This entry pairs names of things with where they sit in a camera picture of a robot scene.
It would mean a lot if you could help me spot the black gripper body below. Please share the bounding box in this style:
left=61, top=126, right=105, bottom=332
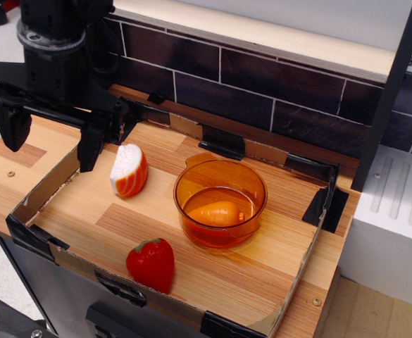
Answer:
left=0, top=48, right=128, bottom=144

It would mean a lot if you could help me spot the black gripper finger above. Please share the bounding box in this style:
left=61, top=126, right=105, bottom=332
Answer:
left=77, top=128, right=106, bottom=173
left=0, top=100, right=32, bottom=152

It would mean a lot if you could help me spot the orange toy carrot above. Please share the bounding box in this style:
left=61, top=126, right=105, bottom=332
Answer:
left=187, top=201, right=245, bottom=227

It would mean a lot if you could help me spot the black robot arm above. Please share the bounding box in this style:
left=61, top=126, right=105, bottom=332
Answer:
left=0, top=1, right=128, bottom=172

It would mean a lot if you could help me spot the cardboard fence with black tape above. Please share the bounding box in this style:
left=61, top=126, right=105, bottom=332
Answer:
left=7, top=102, right=342, bottom=337

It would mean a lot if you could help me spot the transparent orange plastic pot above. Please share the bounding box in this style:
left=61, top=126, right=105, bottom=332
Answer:
left=173, top=153, right=268, bottom=249

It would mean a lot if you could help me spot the white orange toy sushi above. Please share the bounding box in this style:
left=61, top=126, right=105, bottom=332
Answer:
left=110, top=144, right=148, bottom=197

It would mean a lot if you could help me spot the red toy strawberry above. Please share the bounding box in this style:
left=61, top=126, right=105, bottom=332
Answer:
left=125, top=238, right=175, bottom=294

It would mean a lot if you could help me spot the dark tile backsplash panel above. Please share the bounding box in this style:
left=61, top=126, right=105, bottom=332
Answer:
left=97, top=5, right=412, bottom=158

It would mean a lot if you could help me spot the white ribbed sink block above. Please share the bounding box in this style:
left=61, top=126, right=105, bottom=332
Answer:
left=339, top=146, right=412, bottom=304

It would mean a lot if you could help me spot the black vertical frame post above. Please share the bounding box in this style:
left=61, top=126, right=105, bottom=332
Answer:
left=351, top=7, right=412, bottom=192

